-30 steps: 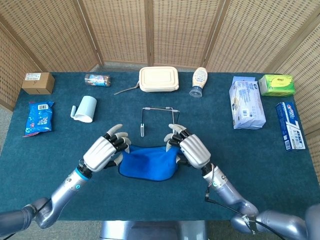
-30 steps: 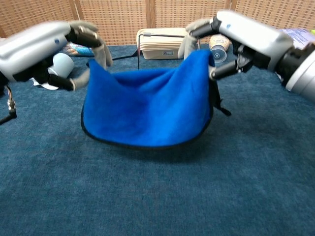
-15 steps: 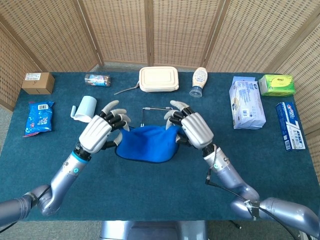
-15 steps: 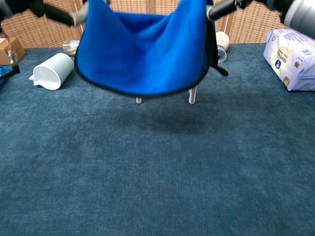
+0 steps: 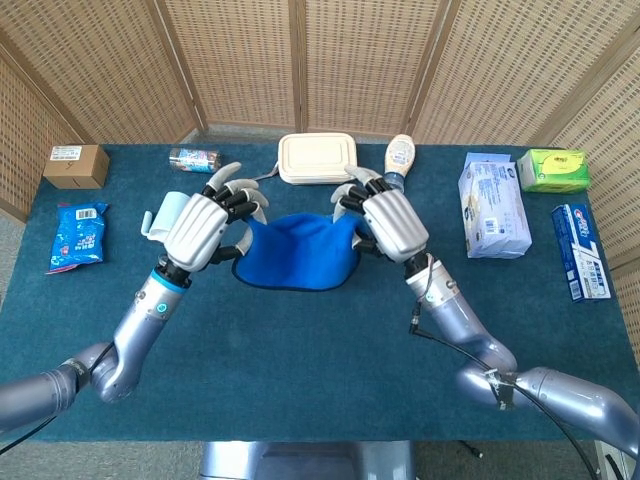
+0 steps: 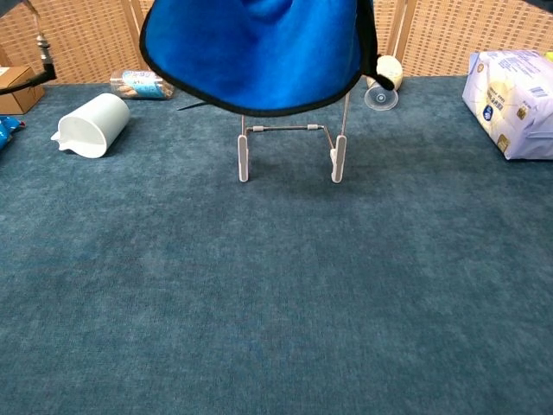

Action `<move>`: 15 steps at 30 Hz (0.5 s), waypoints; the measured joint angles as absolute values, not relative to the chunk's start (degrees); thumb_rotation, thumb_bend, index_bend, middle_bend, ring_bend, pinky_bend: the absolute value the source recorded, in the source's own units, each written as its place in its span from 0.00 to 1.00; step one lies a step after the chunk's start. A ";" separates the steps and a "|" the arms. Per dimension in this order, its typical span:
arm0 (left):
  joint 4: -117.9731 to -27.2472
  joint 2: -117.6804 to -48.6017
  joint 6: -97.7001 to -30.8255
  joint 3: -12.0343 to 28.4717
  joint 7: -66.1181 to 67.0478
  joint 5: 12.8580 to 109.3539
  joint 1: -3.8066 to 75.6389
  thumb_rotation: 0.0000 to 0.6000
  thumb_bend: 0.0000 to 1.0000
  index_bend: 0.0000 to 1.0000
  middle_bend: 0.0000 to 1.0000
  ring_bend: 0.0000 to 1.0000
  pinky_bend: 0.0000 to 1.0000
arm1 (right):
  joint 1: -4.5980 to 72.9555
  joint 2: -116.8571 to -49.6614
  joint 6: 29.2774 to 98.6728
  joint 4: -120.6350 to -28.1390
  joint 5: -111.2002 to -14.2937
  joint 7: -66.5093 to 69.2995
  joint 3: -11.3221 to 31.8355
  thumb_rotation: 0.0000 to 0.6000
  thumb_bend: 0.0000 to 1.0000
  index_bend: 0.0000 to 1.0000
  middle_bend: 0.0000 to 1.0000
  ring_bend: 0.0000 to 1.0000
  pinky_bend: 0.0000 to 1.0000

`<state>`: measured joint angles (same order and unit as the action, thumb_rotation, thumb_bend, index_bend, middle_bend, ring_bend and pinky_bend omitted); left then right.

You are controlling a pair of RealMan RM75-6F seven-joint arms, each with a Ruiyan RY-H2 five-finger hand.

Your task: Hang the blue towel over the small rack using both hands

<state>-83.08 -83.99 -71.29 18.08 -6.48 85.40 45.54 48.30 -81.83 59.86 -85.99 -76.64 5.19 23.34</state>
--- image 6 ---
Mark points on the blue microfiber cloth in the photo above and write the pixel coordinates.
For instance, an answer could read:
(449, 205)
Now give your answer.
(259, 56)

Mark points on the silver metal rack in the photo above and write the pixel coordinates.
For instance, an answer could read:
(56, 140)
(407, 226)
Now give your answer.
(244, 160)

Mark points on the teal table cloth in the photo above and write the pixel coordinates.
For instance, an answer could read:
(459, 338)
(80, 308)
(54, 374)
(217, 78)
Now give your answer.
(259, 281)

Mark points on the mayonnaise squeeze bottle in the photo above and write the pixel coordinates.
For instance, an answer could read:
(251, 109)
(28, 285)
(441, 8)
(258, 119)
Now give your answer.
(389, 65)

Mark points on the clear jar with blue label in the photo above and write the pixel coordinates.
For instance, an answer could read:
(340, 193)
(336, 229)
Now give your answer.
(129, 86)

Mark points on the white plastic pitcher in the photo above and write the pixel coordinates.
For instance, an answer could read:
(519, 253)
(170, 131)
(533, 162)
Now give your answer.
(99, 116)

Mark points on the white and blue tissue pack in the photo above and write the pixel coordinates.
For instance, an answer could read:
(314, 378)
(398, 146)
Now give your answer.
(505, 99)

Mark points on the woven folding screen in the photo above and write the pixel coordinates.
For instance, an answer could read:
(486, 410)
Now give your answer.
(86, 39)

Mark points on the brown cardboard box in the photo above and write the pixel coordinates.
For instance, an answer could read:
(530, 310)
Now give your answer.
(17, 104)

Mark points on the blue snack bag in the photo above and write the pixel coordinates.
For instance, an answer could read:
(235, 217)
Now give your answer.
(6, 129)

